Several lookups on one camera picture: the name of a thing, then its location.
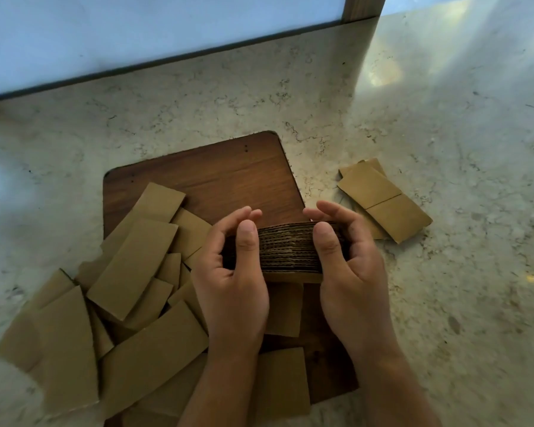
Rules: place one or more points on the person's right thumb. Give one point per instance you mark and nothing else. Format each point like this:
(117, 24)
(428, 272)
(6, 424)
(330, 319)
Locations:
(328, 248)

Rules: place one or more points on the pile of loose cardboard pieces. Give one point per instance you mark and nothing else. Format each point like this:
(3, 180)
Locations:
(133, 266)

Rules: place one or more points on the person's right forearm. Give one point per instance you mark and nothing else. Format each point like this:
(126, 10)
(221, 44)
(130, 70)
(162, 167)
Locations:
(394, 391)

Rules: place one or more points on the stack of corrugated cardboard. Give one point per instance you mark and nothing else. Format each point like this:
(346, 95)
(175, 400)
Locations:
(287, 251)

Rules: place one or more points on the dark wooden board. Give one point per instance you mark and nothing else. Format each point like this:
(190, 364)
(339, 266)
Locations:
(231, 177)

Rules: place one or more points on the brown cardboard rectangle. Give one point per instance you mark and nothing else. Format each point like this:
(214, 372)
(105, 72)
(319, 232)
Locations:
(400, 217)
(376, 163)
(367, 186)

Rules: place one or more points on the person's left forearm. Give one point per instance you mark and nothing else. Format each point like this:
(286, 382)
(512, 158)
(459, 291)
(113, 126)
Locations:
(224, 391)

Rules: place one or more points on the brown wooden post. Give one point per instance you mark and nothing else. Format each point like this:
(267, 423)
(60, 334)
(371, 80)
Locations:
(362, 7)

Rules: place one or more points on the person's left hand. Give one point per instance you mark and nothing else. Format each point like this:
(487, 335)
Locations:
(231, 302)

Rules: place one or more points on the person's right hand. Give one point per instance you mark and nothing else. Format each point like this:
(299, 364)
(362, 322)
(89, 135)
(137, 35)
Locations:
(356, 297)

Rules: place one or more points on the person's left thumb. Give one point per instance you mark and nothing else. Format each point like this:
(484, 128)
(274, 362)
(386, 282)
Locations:
(245, 244)

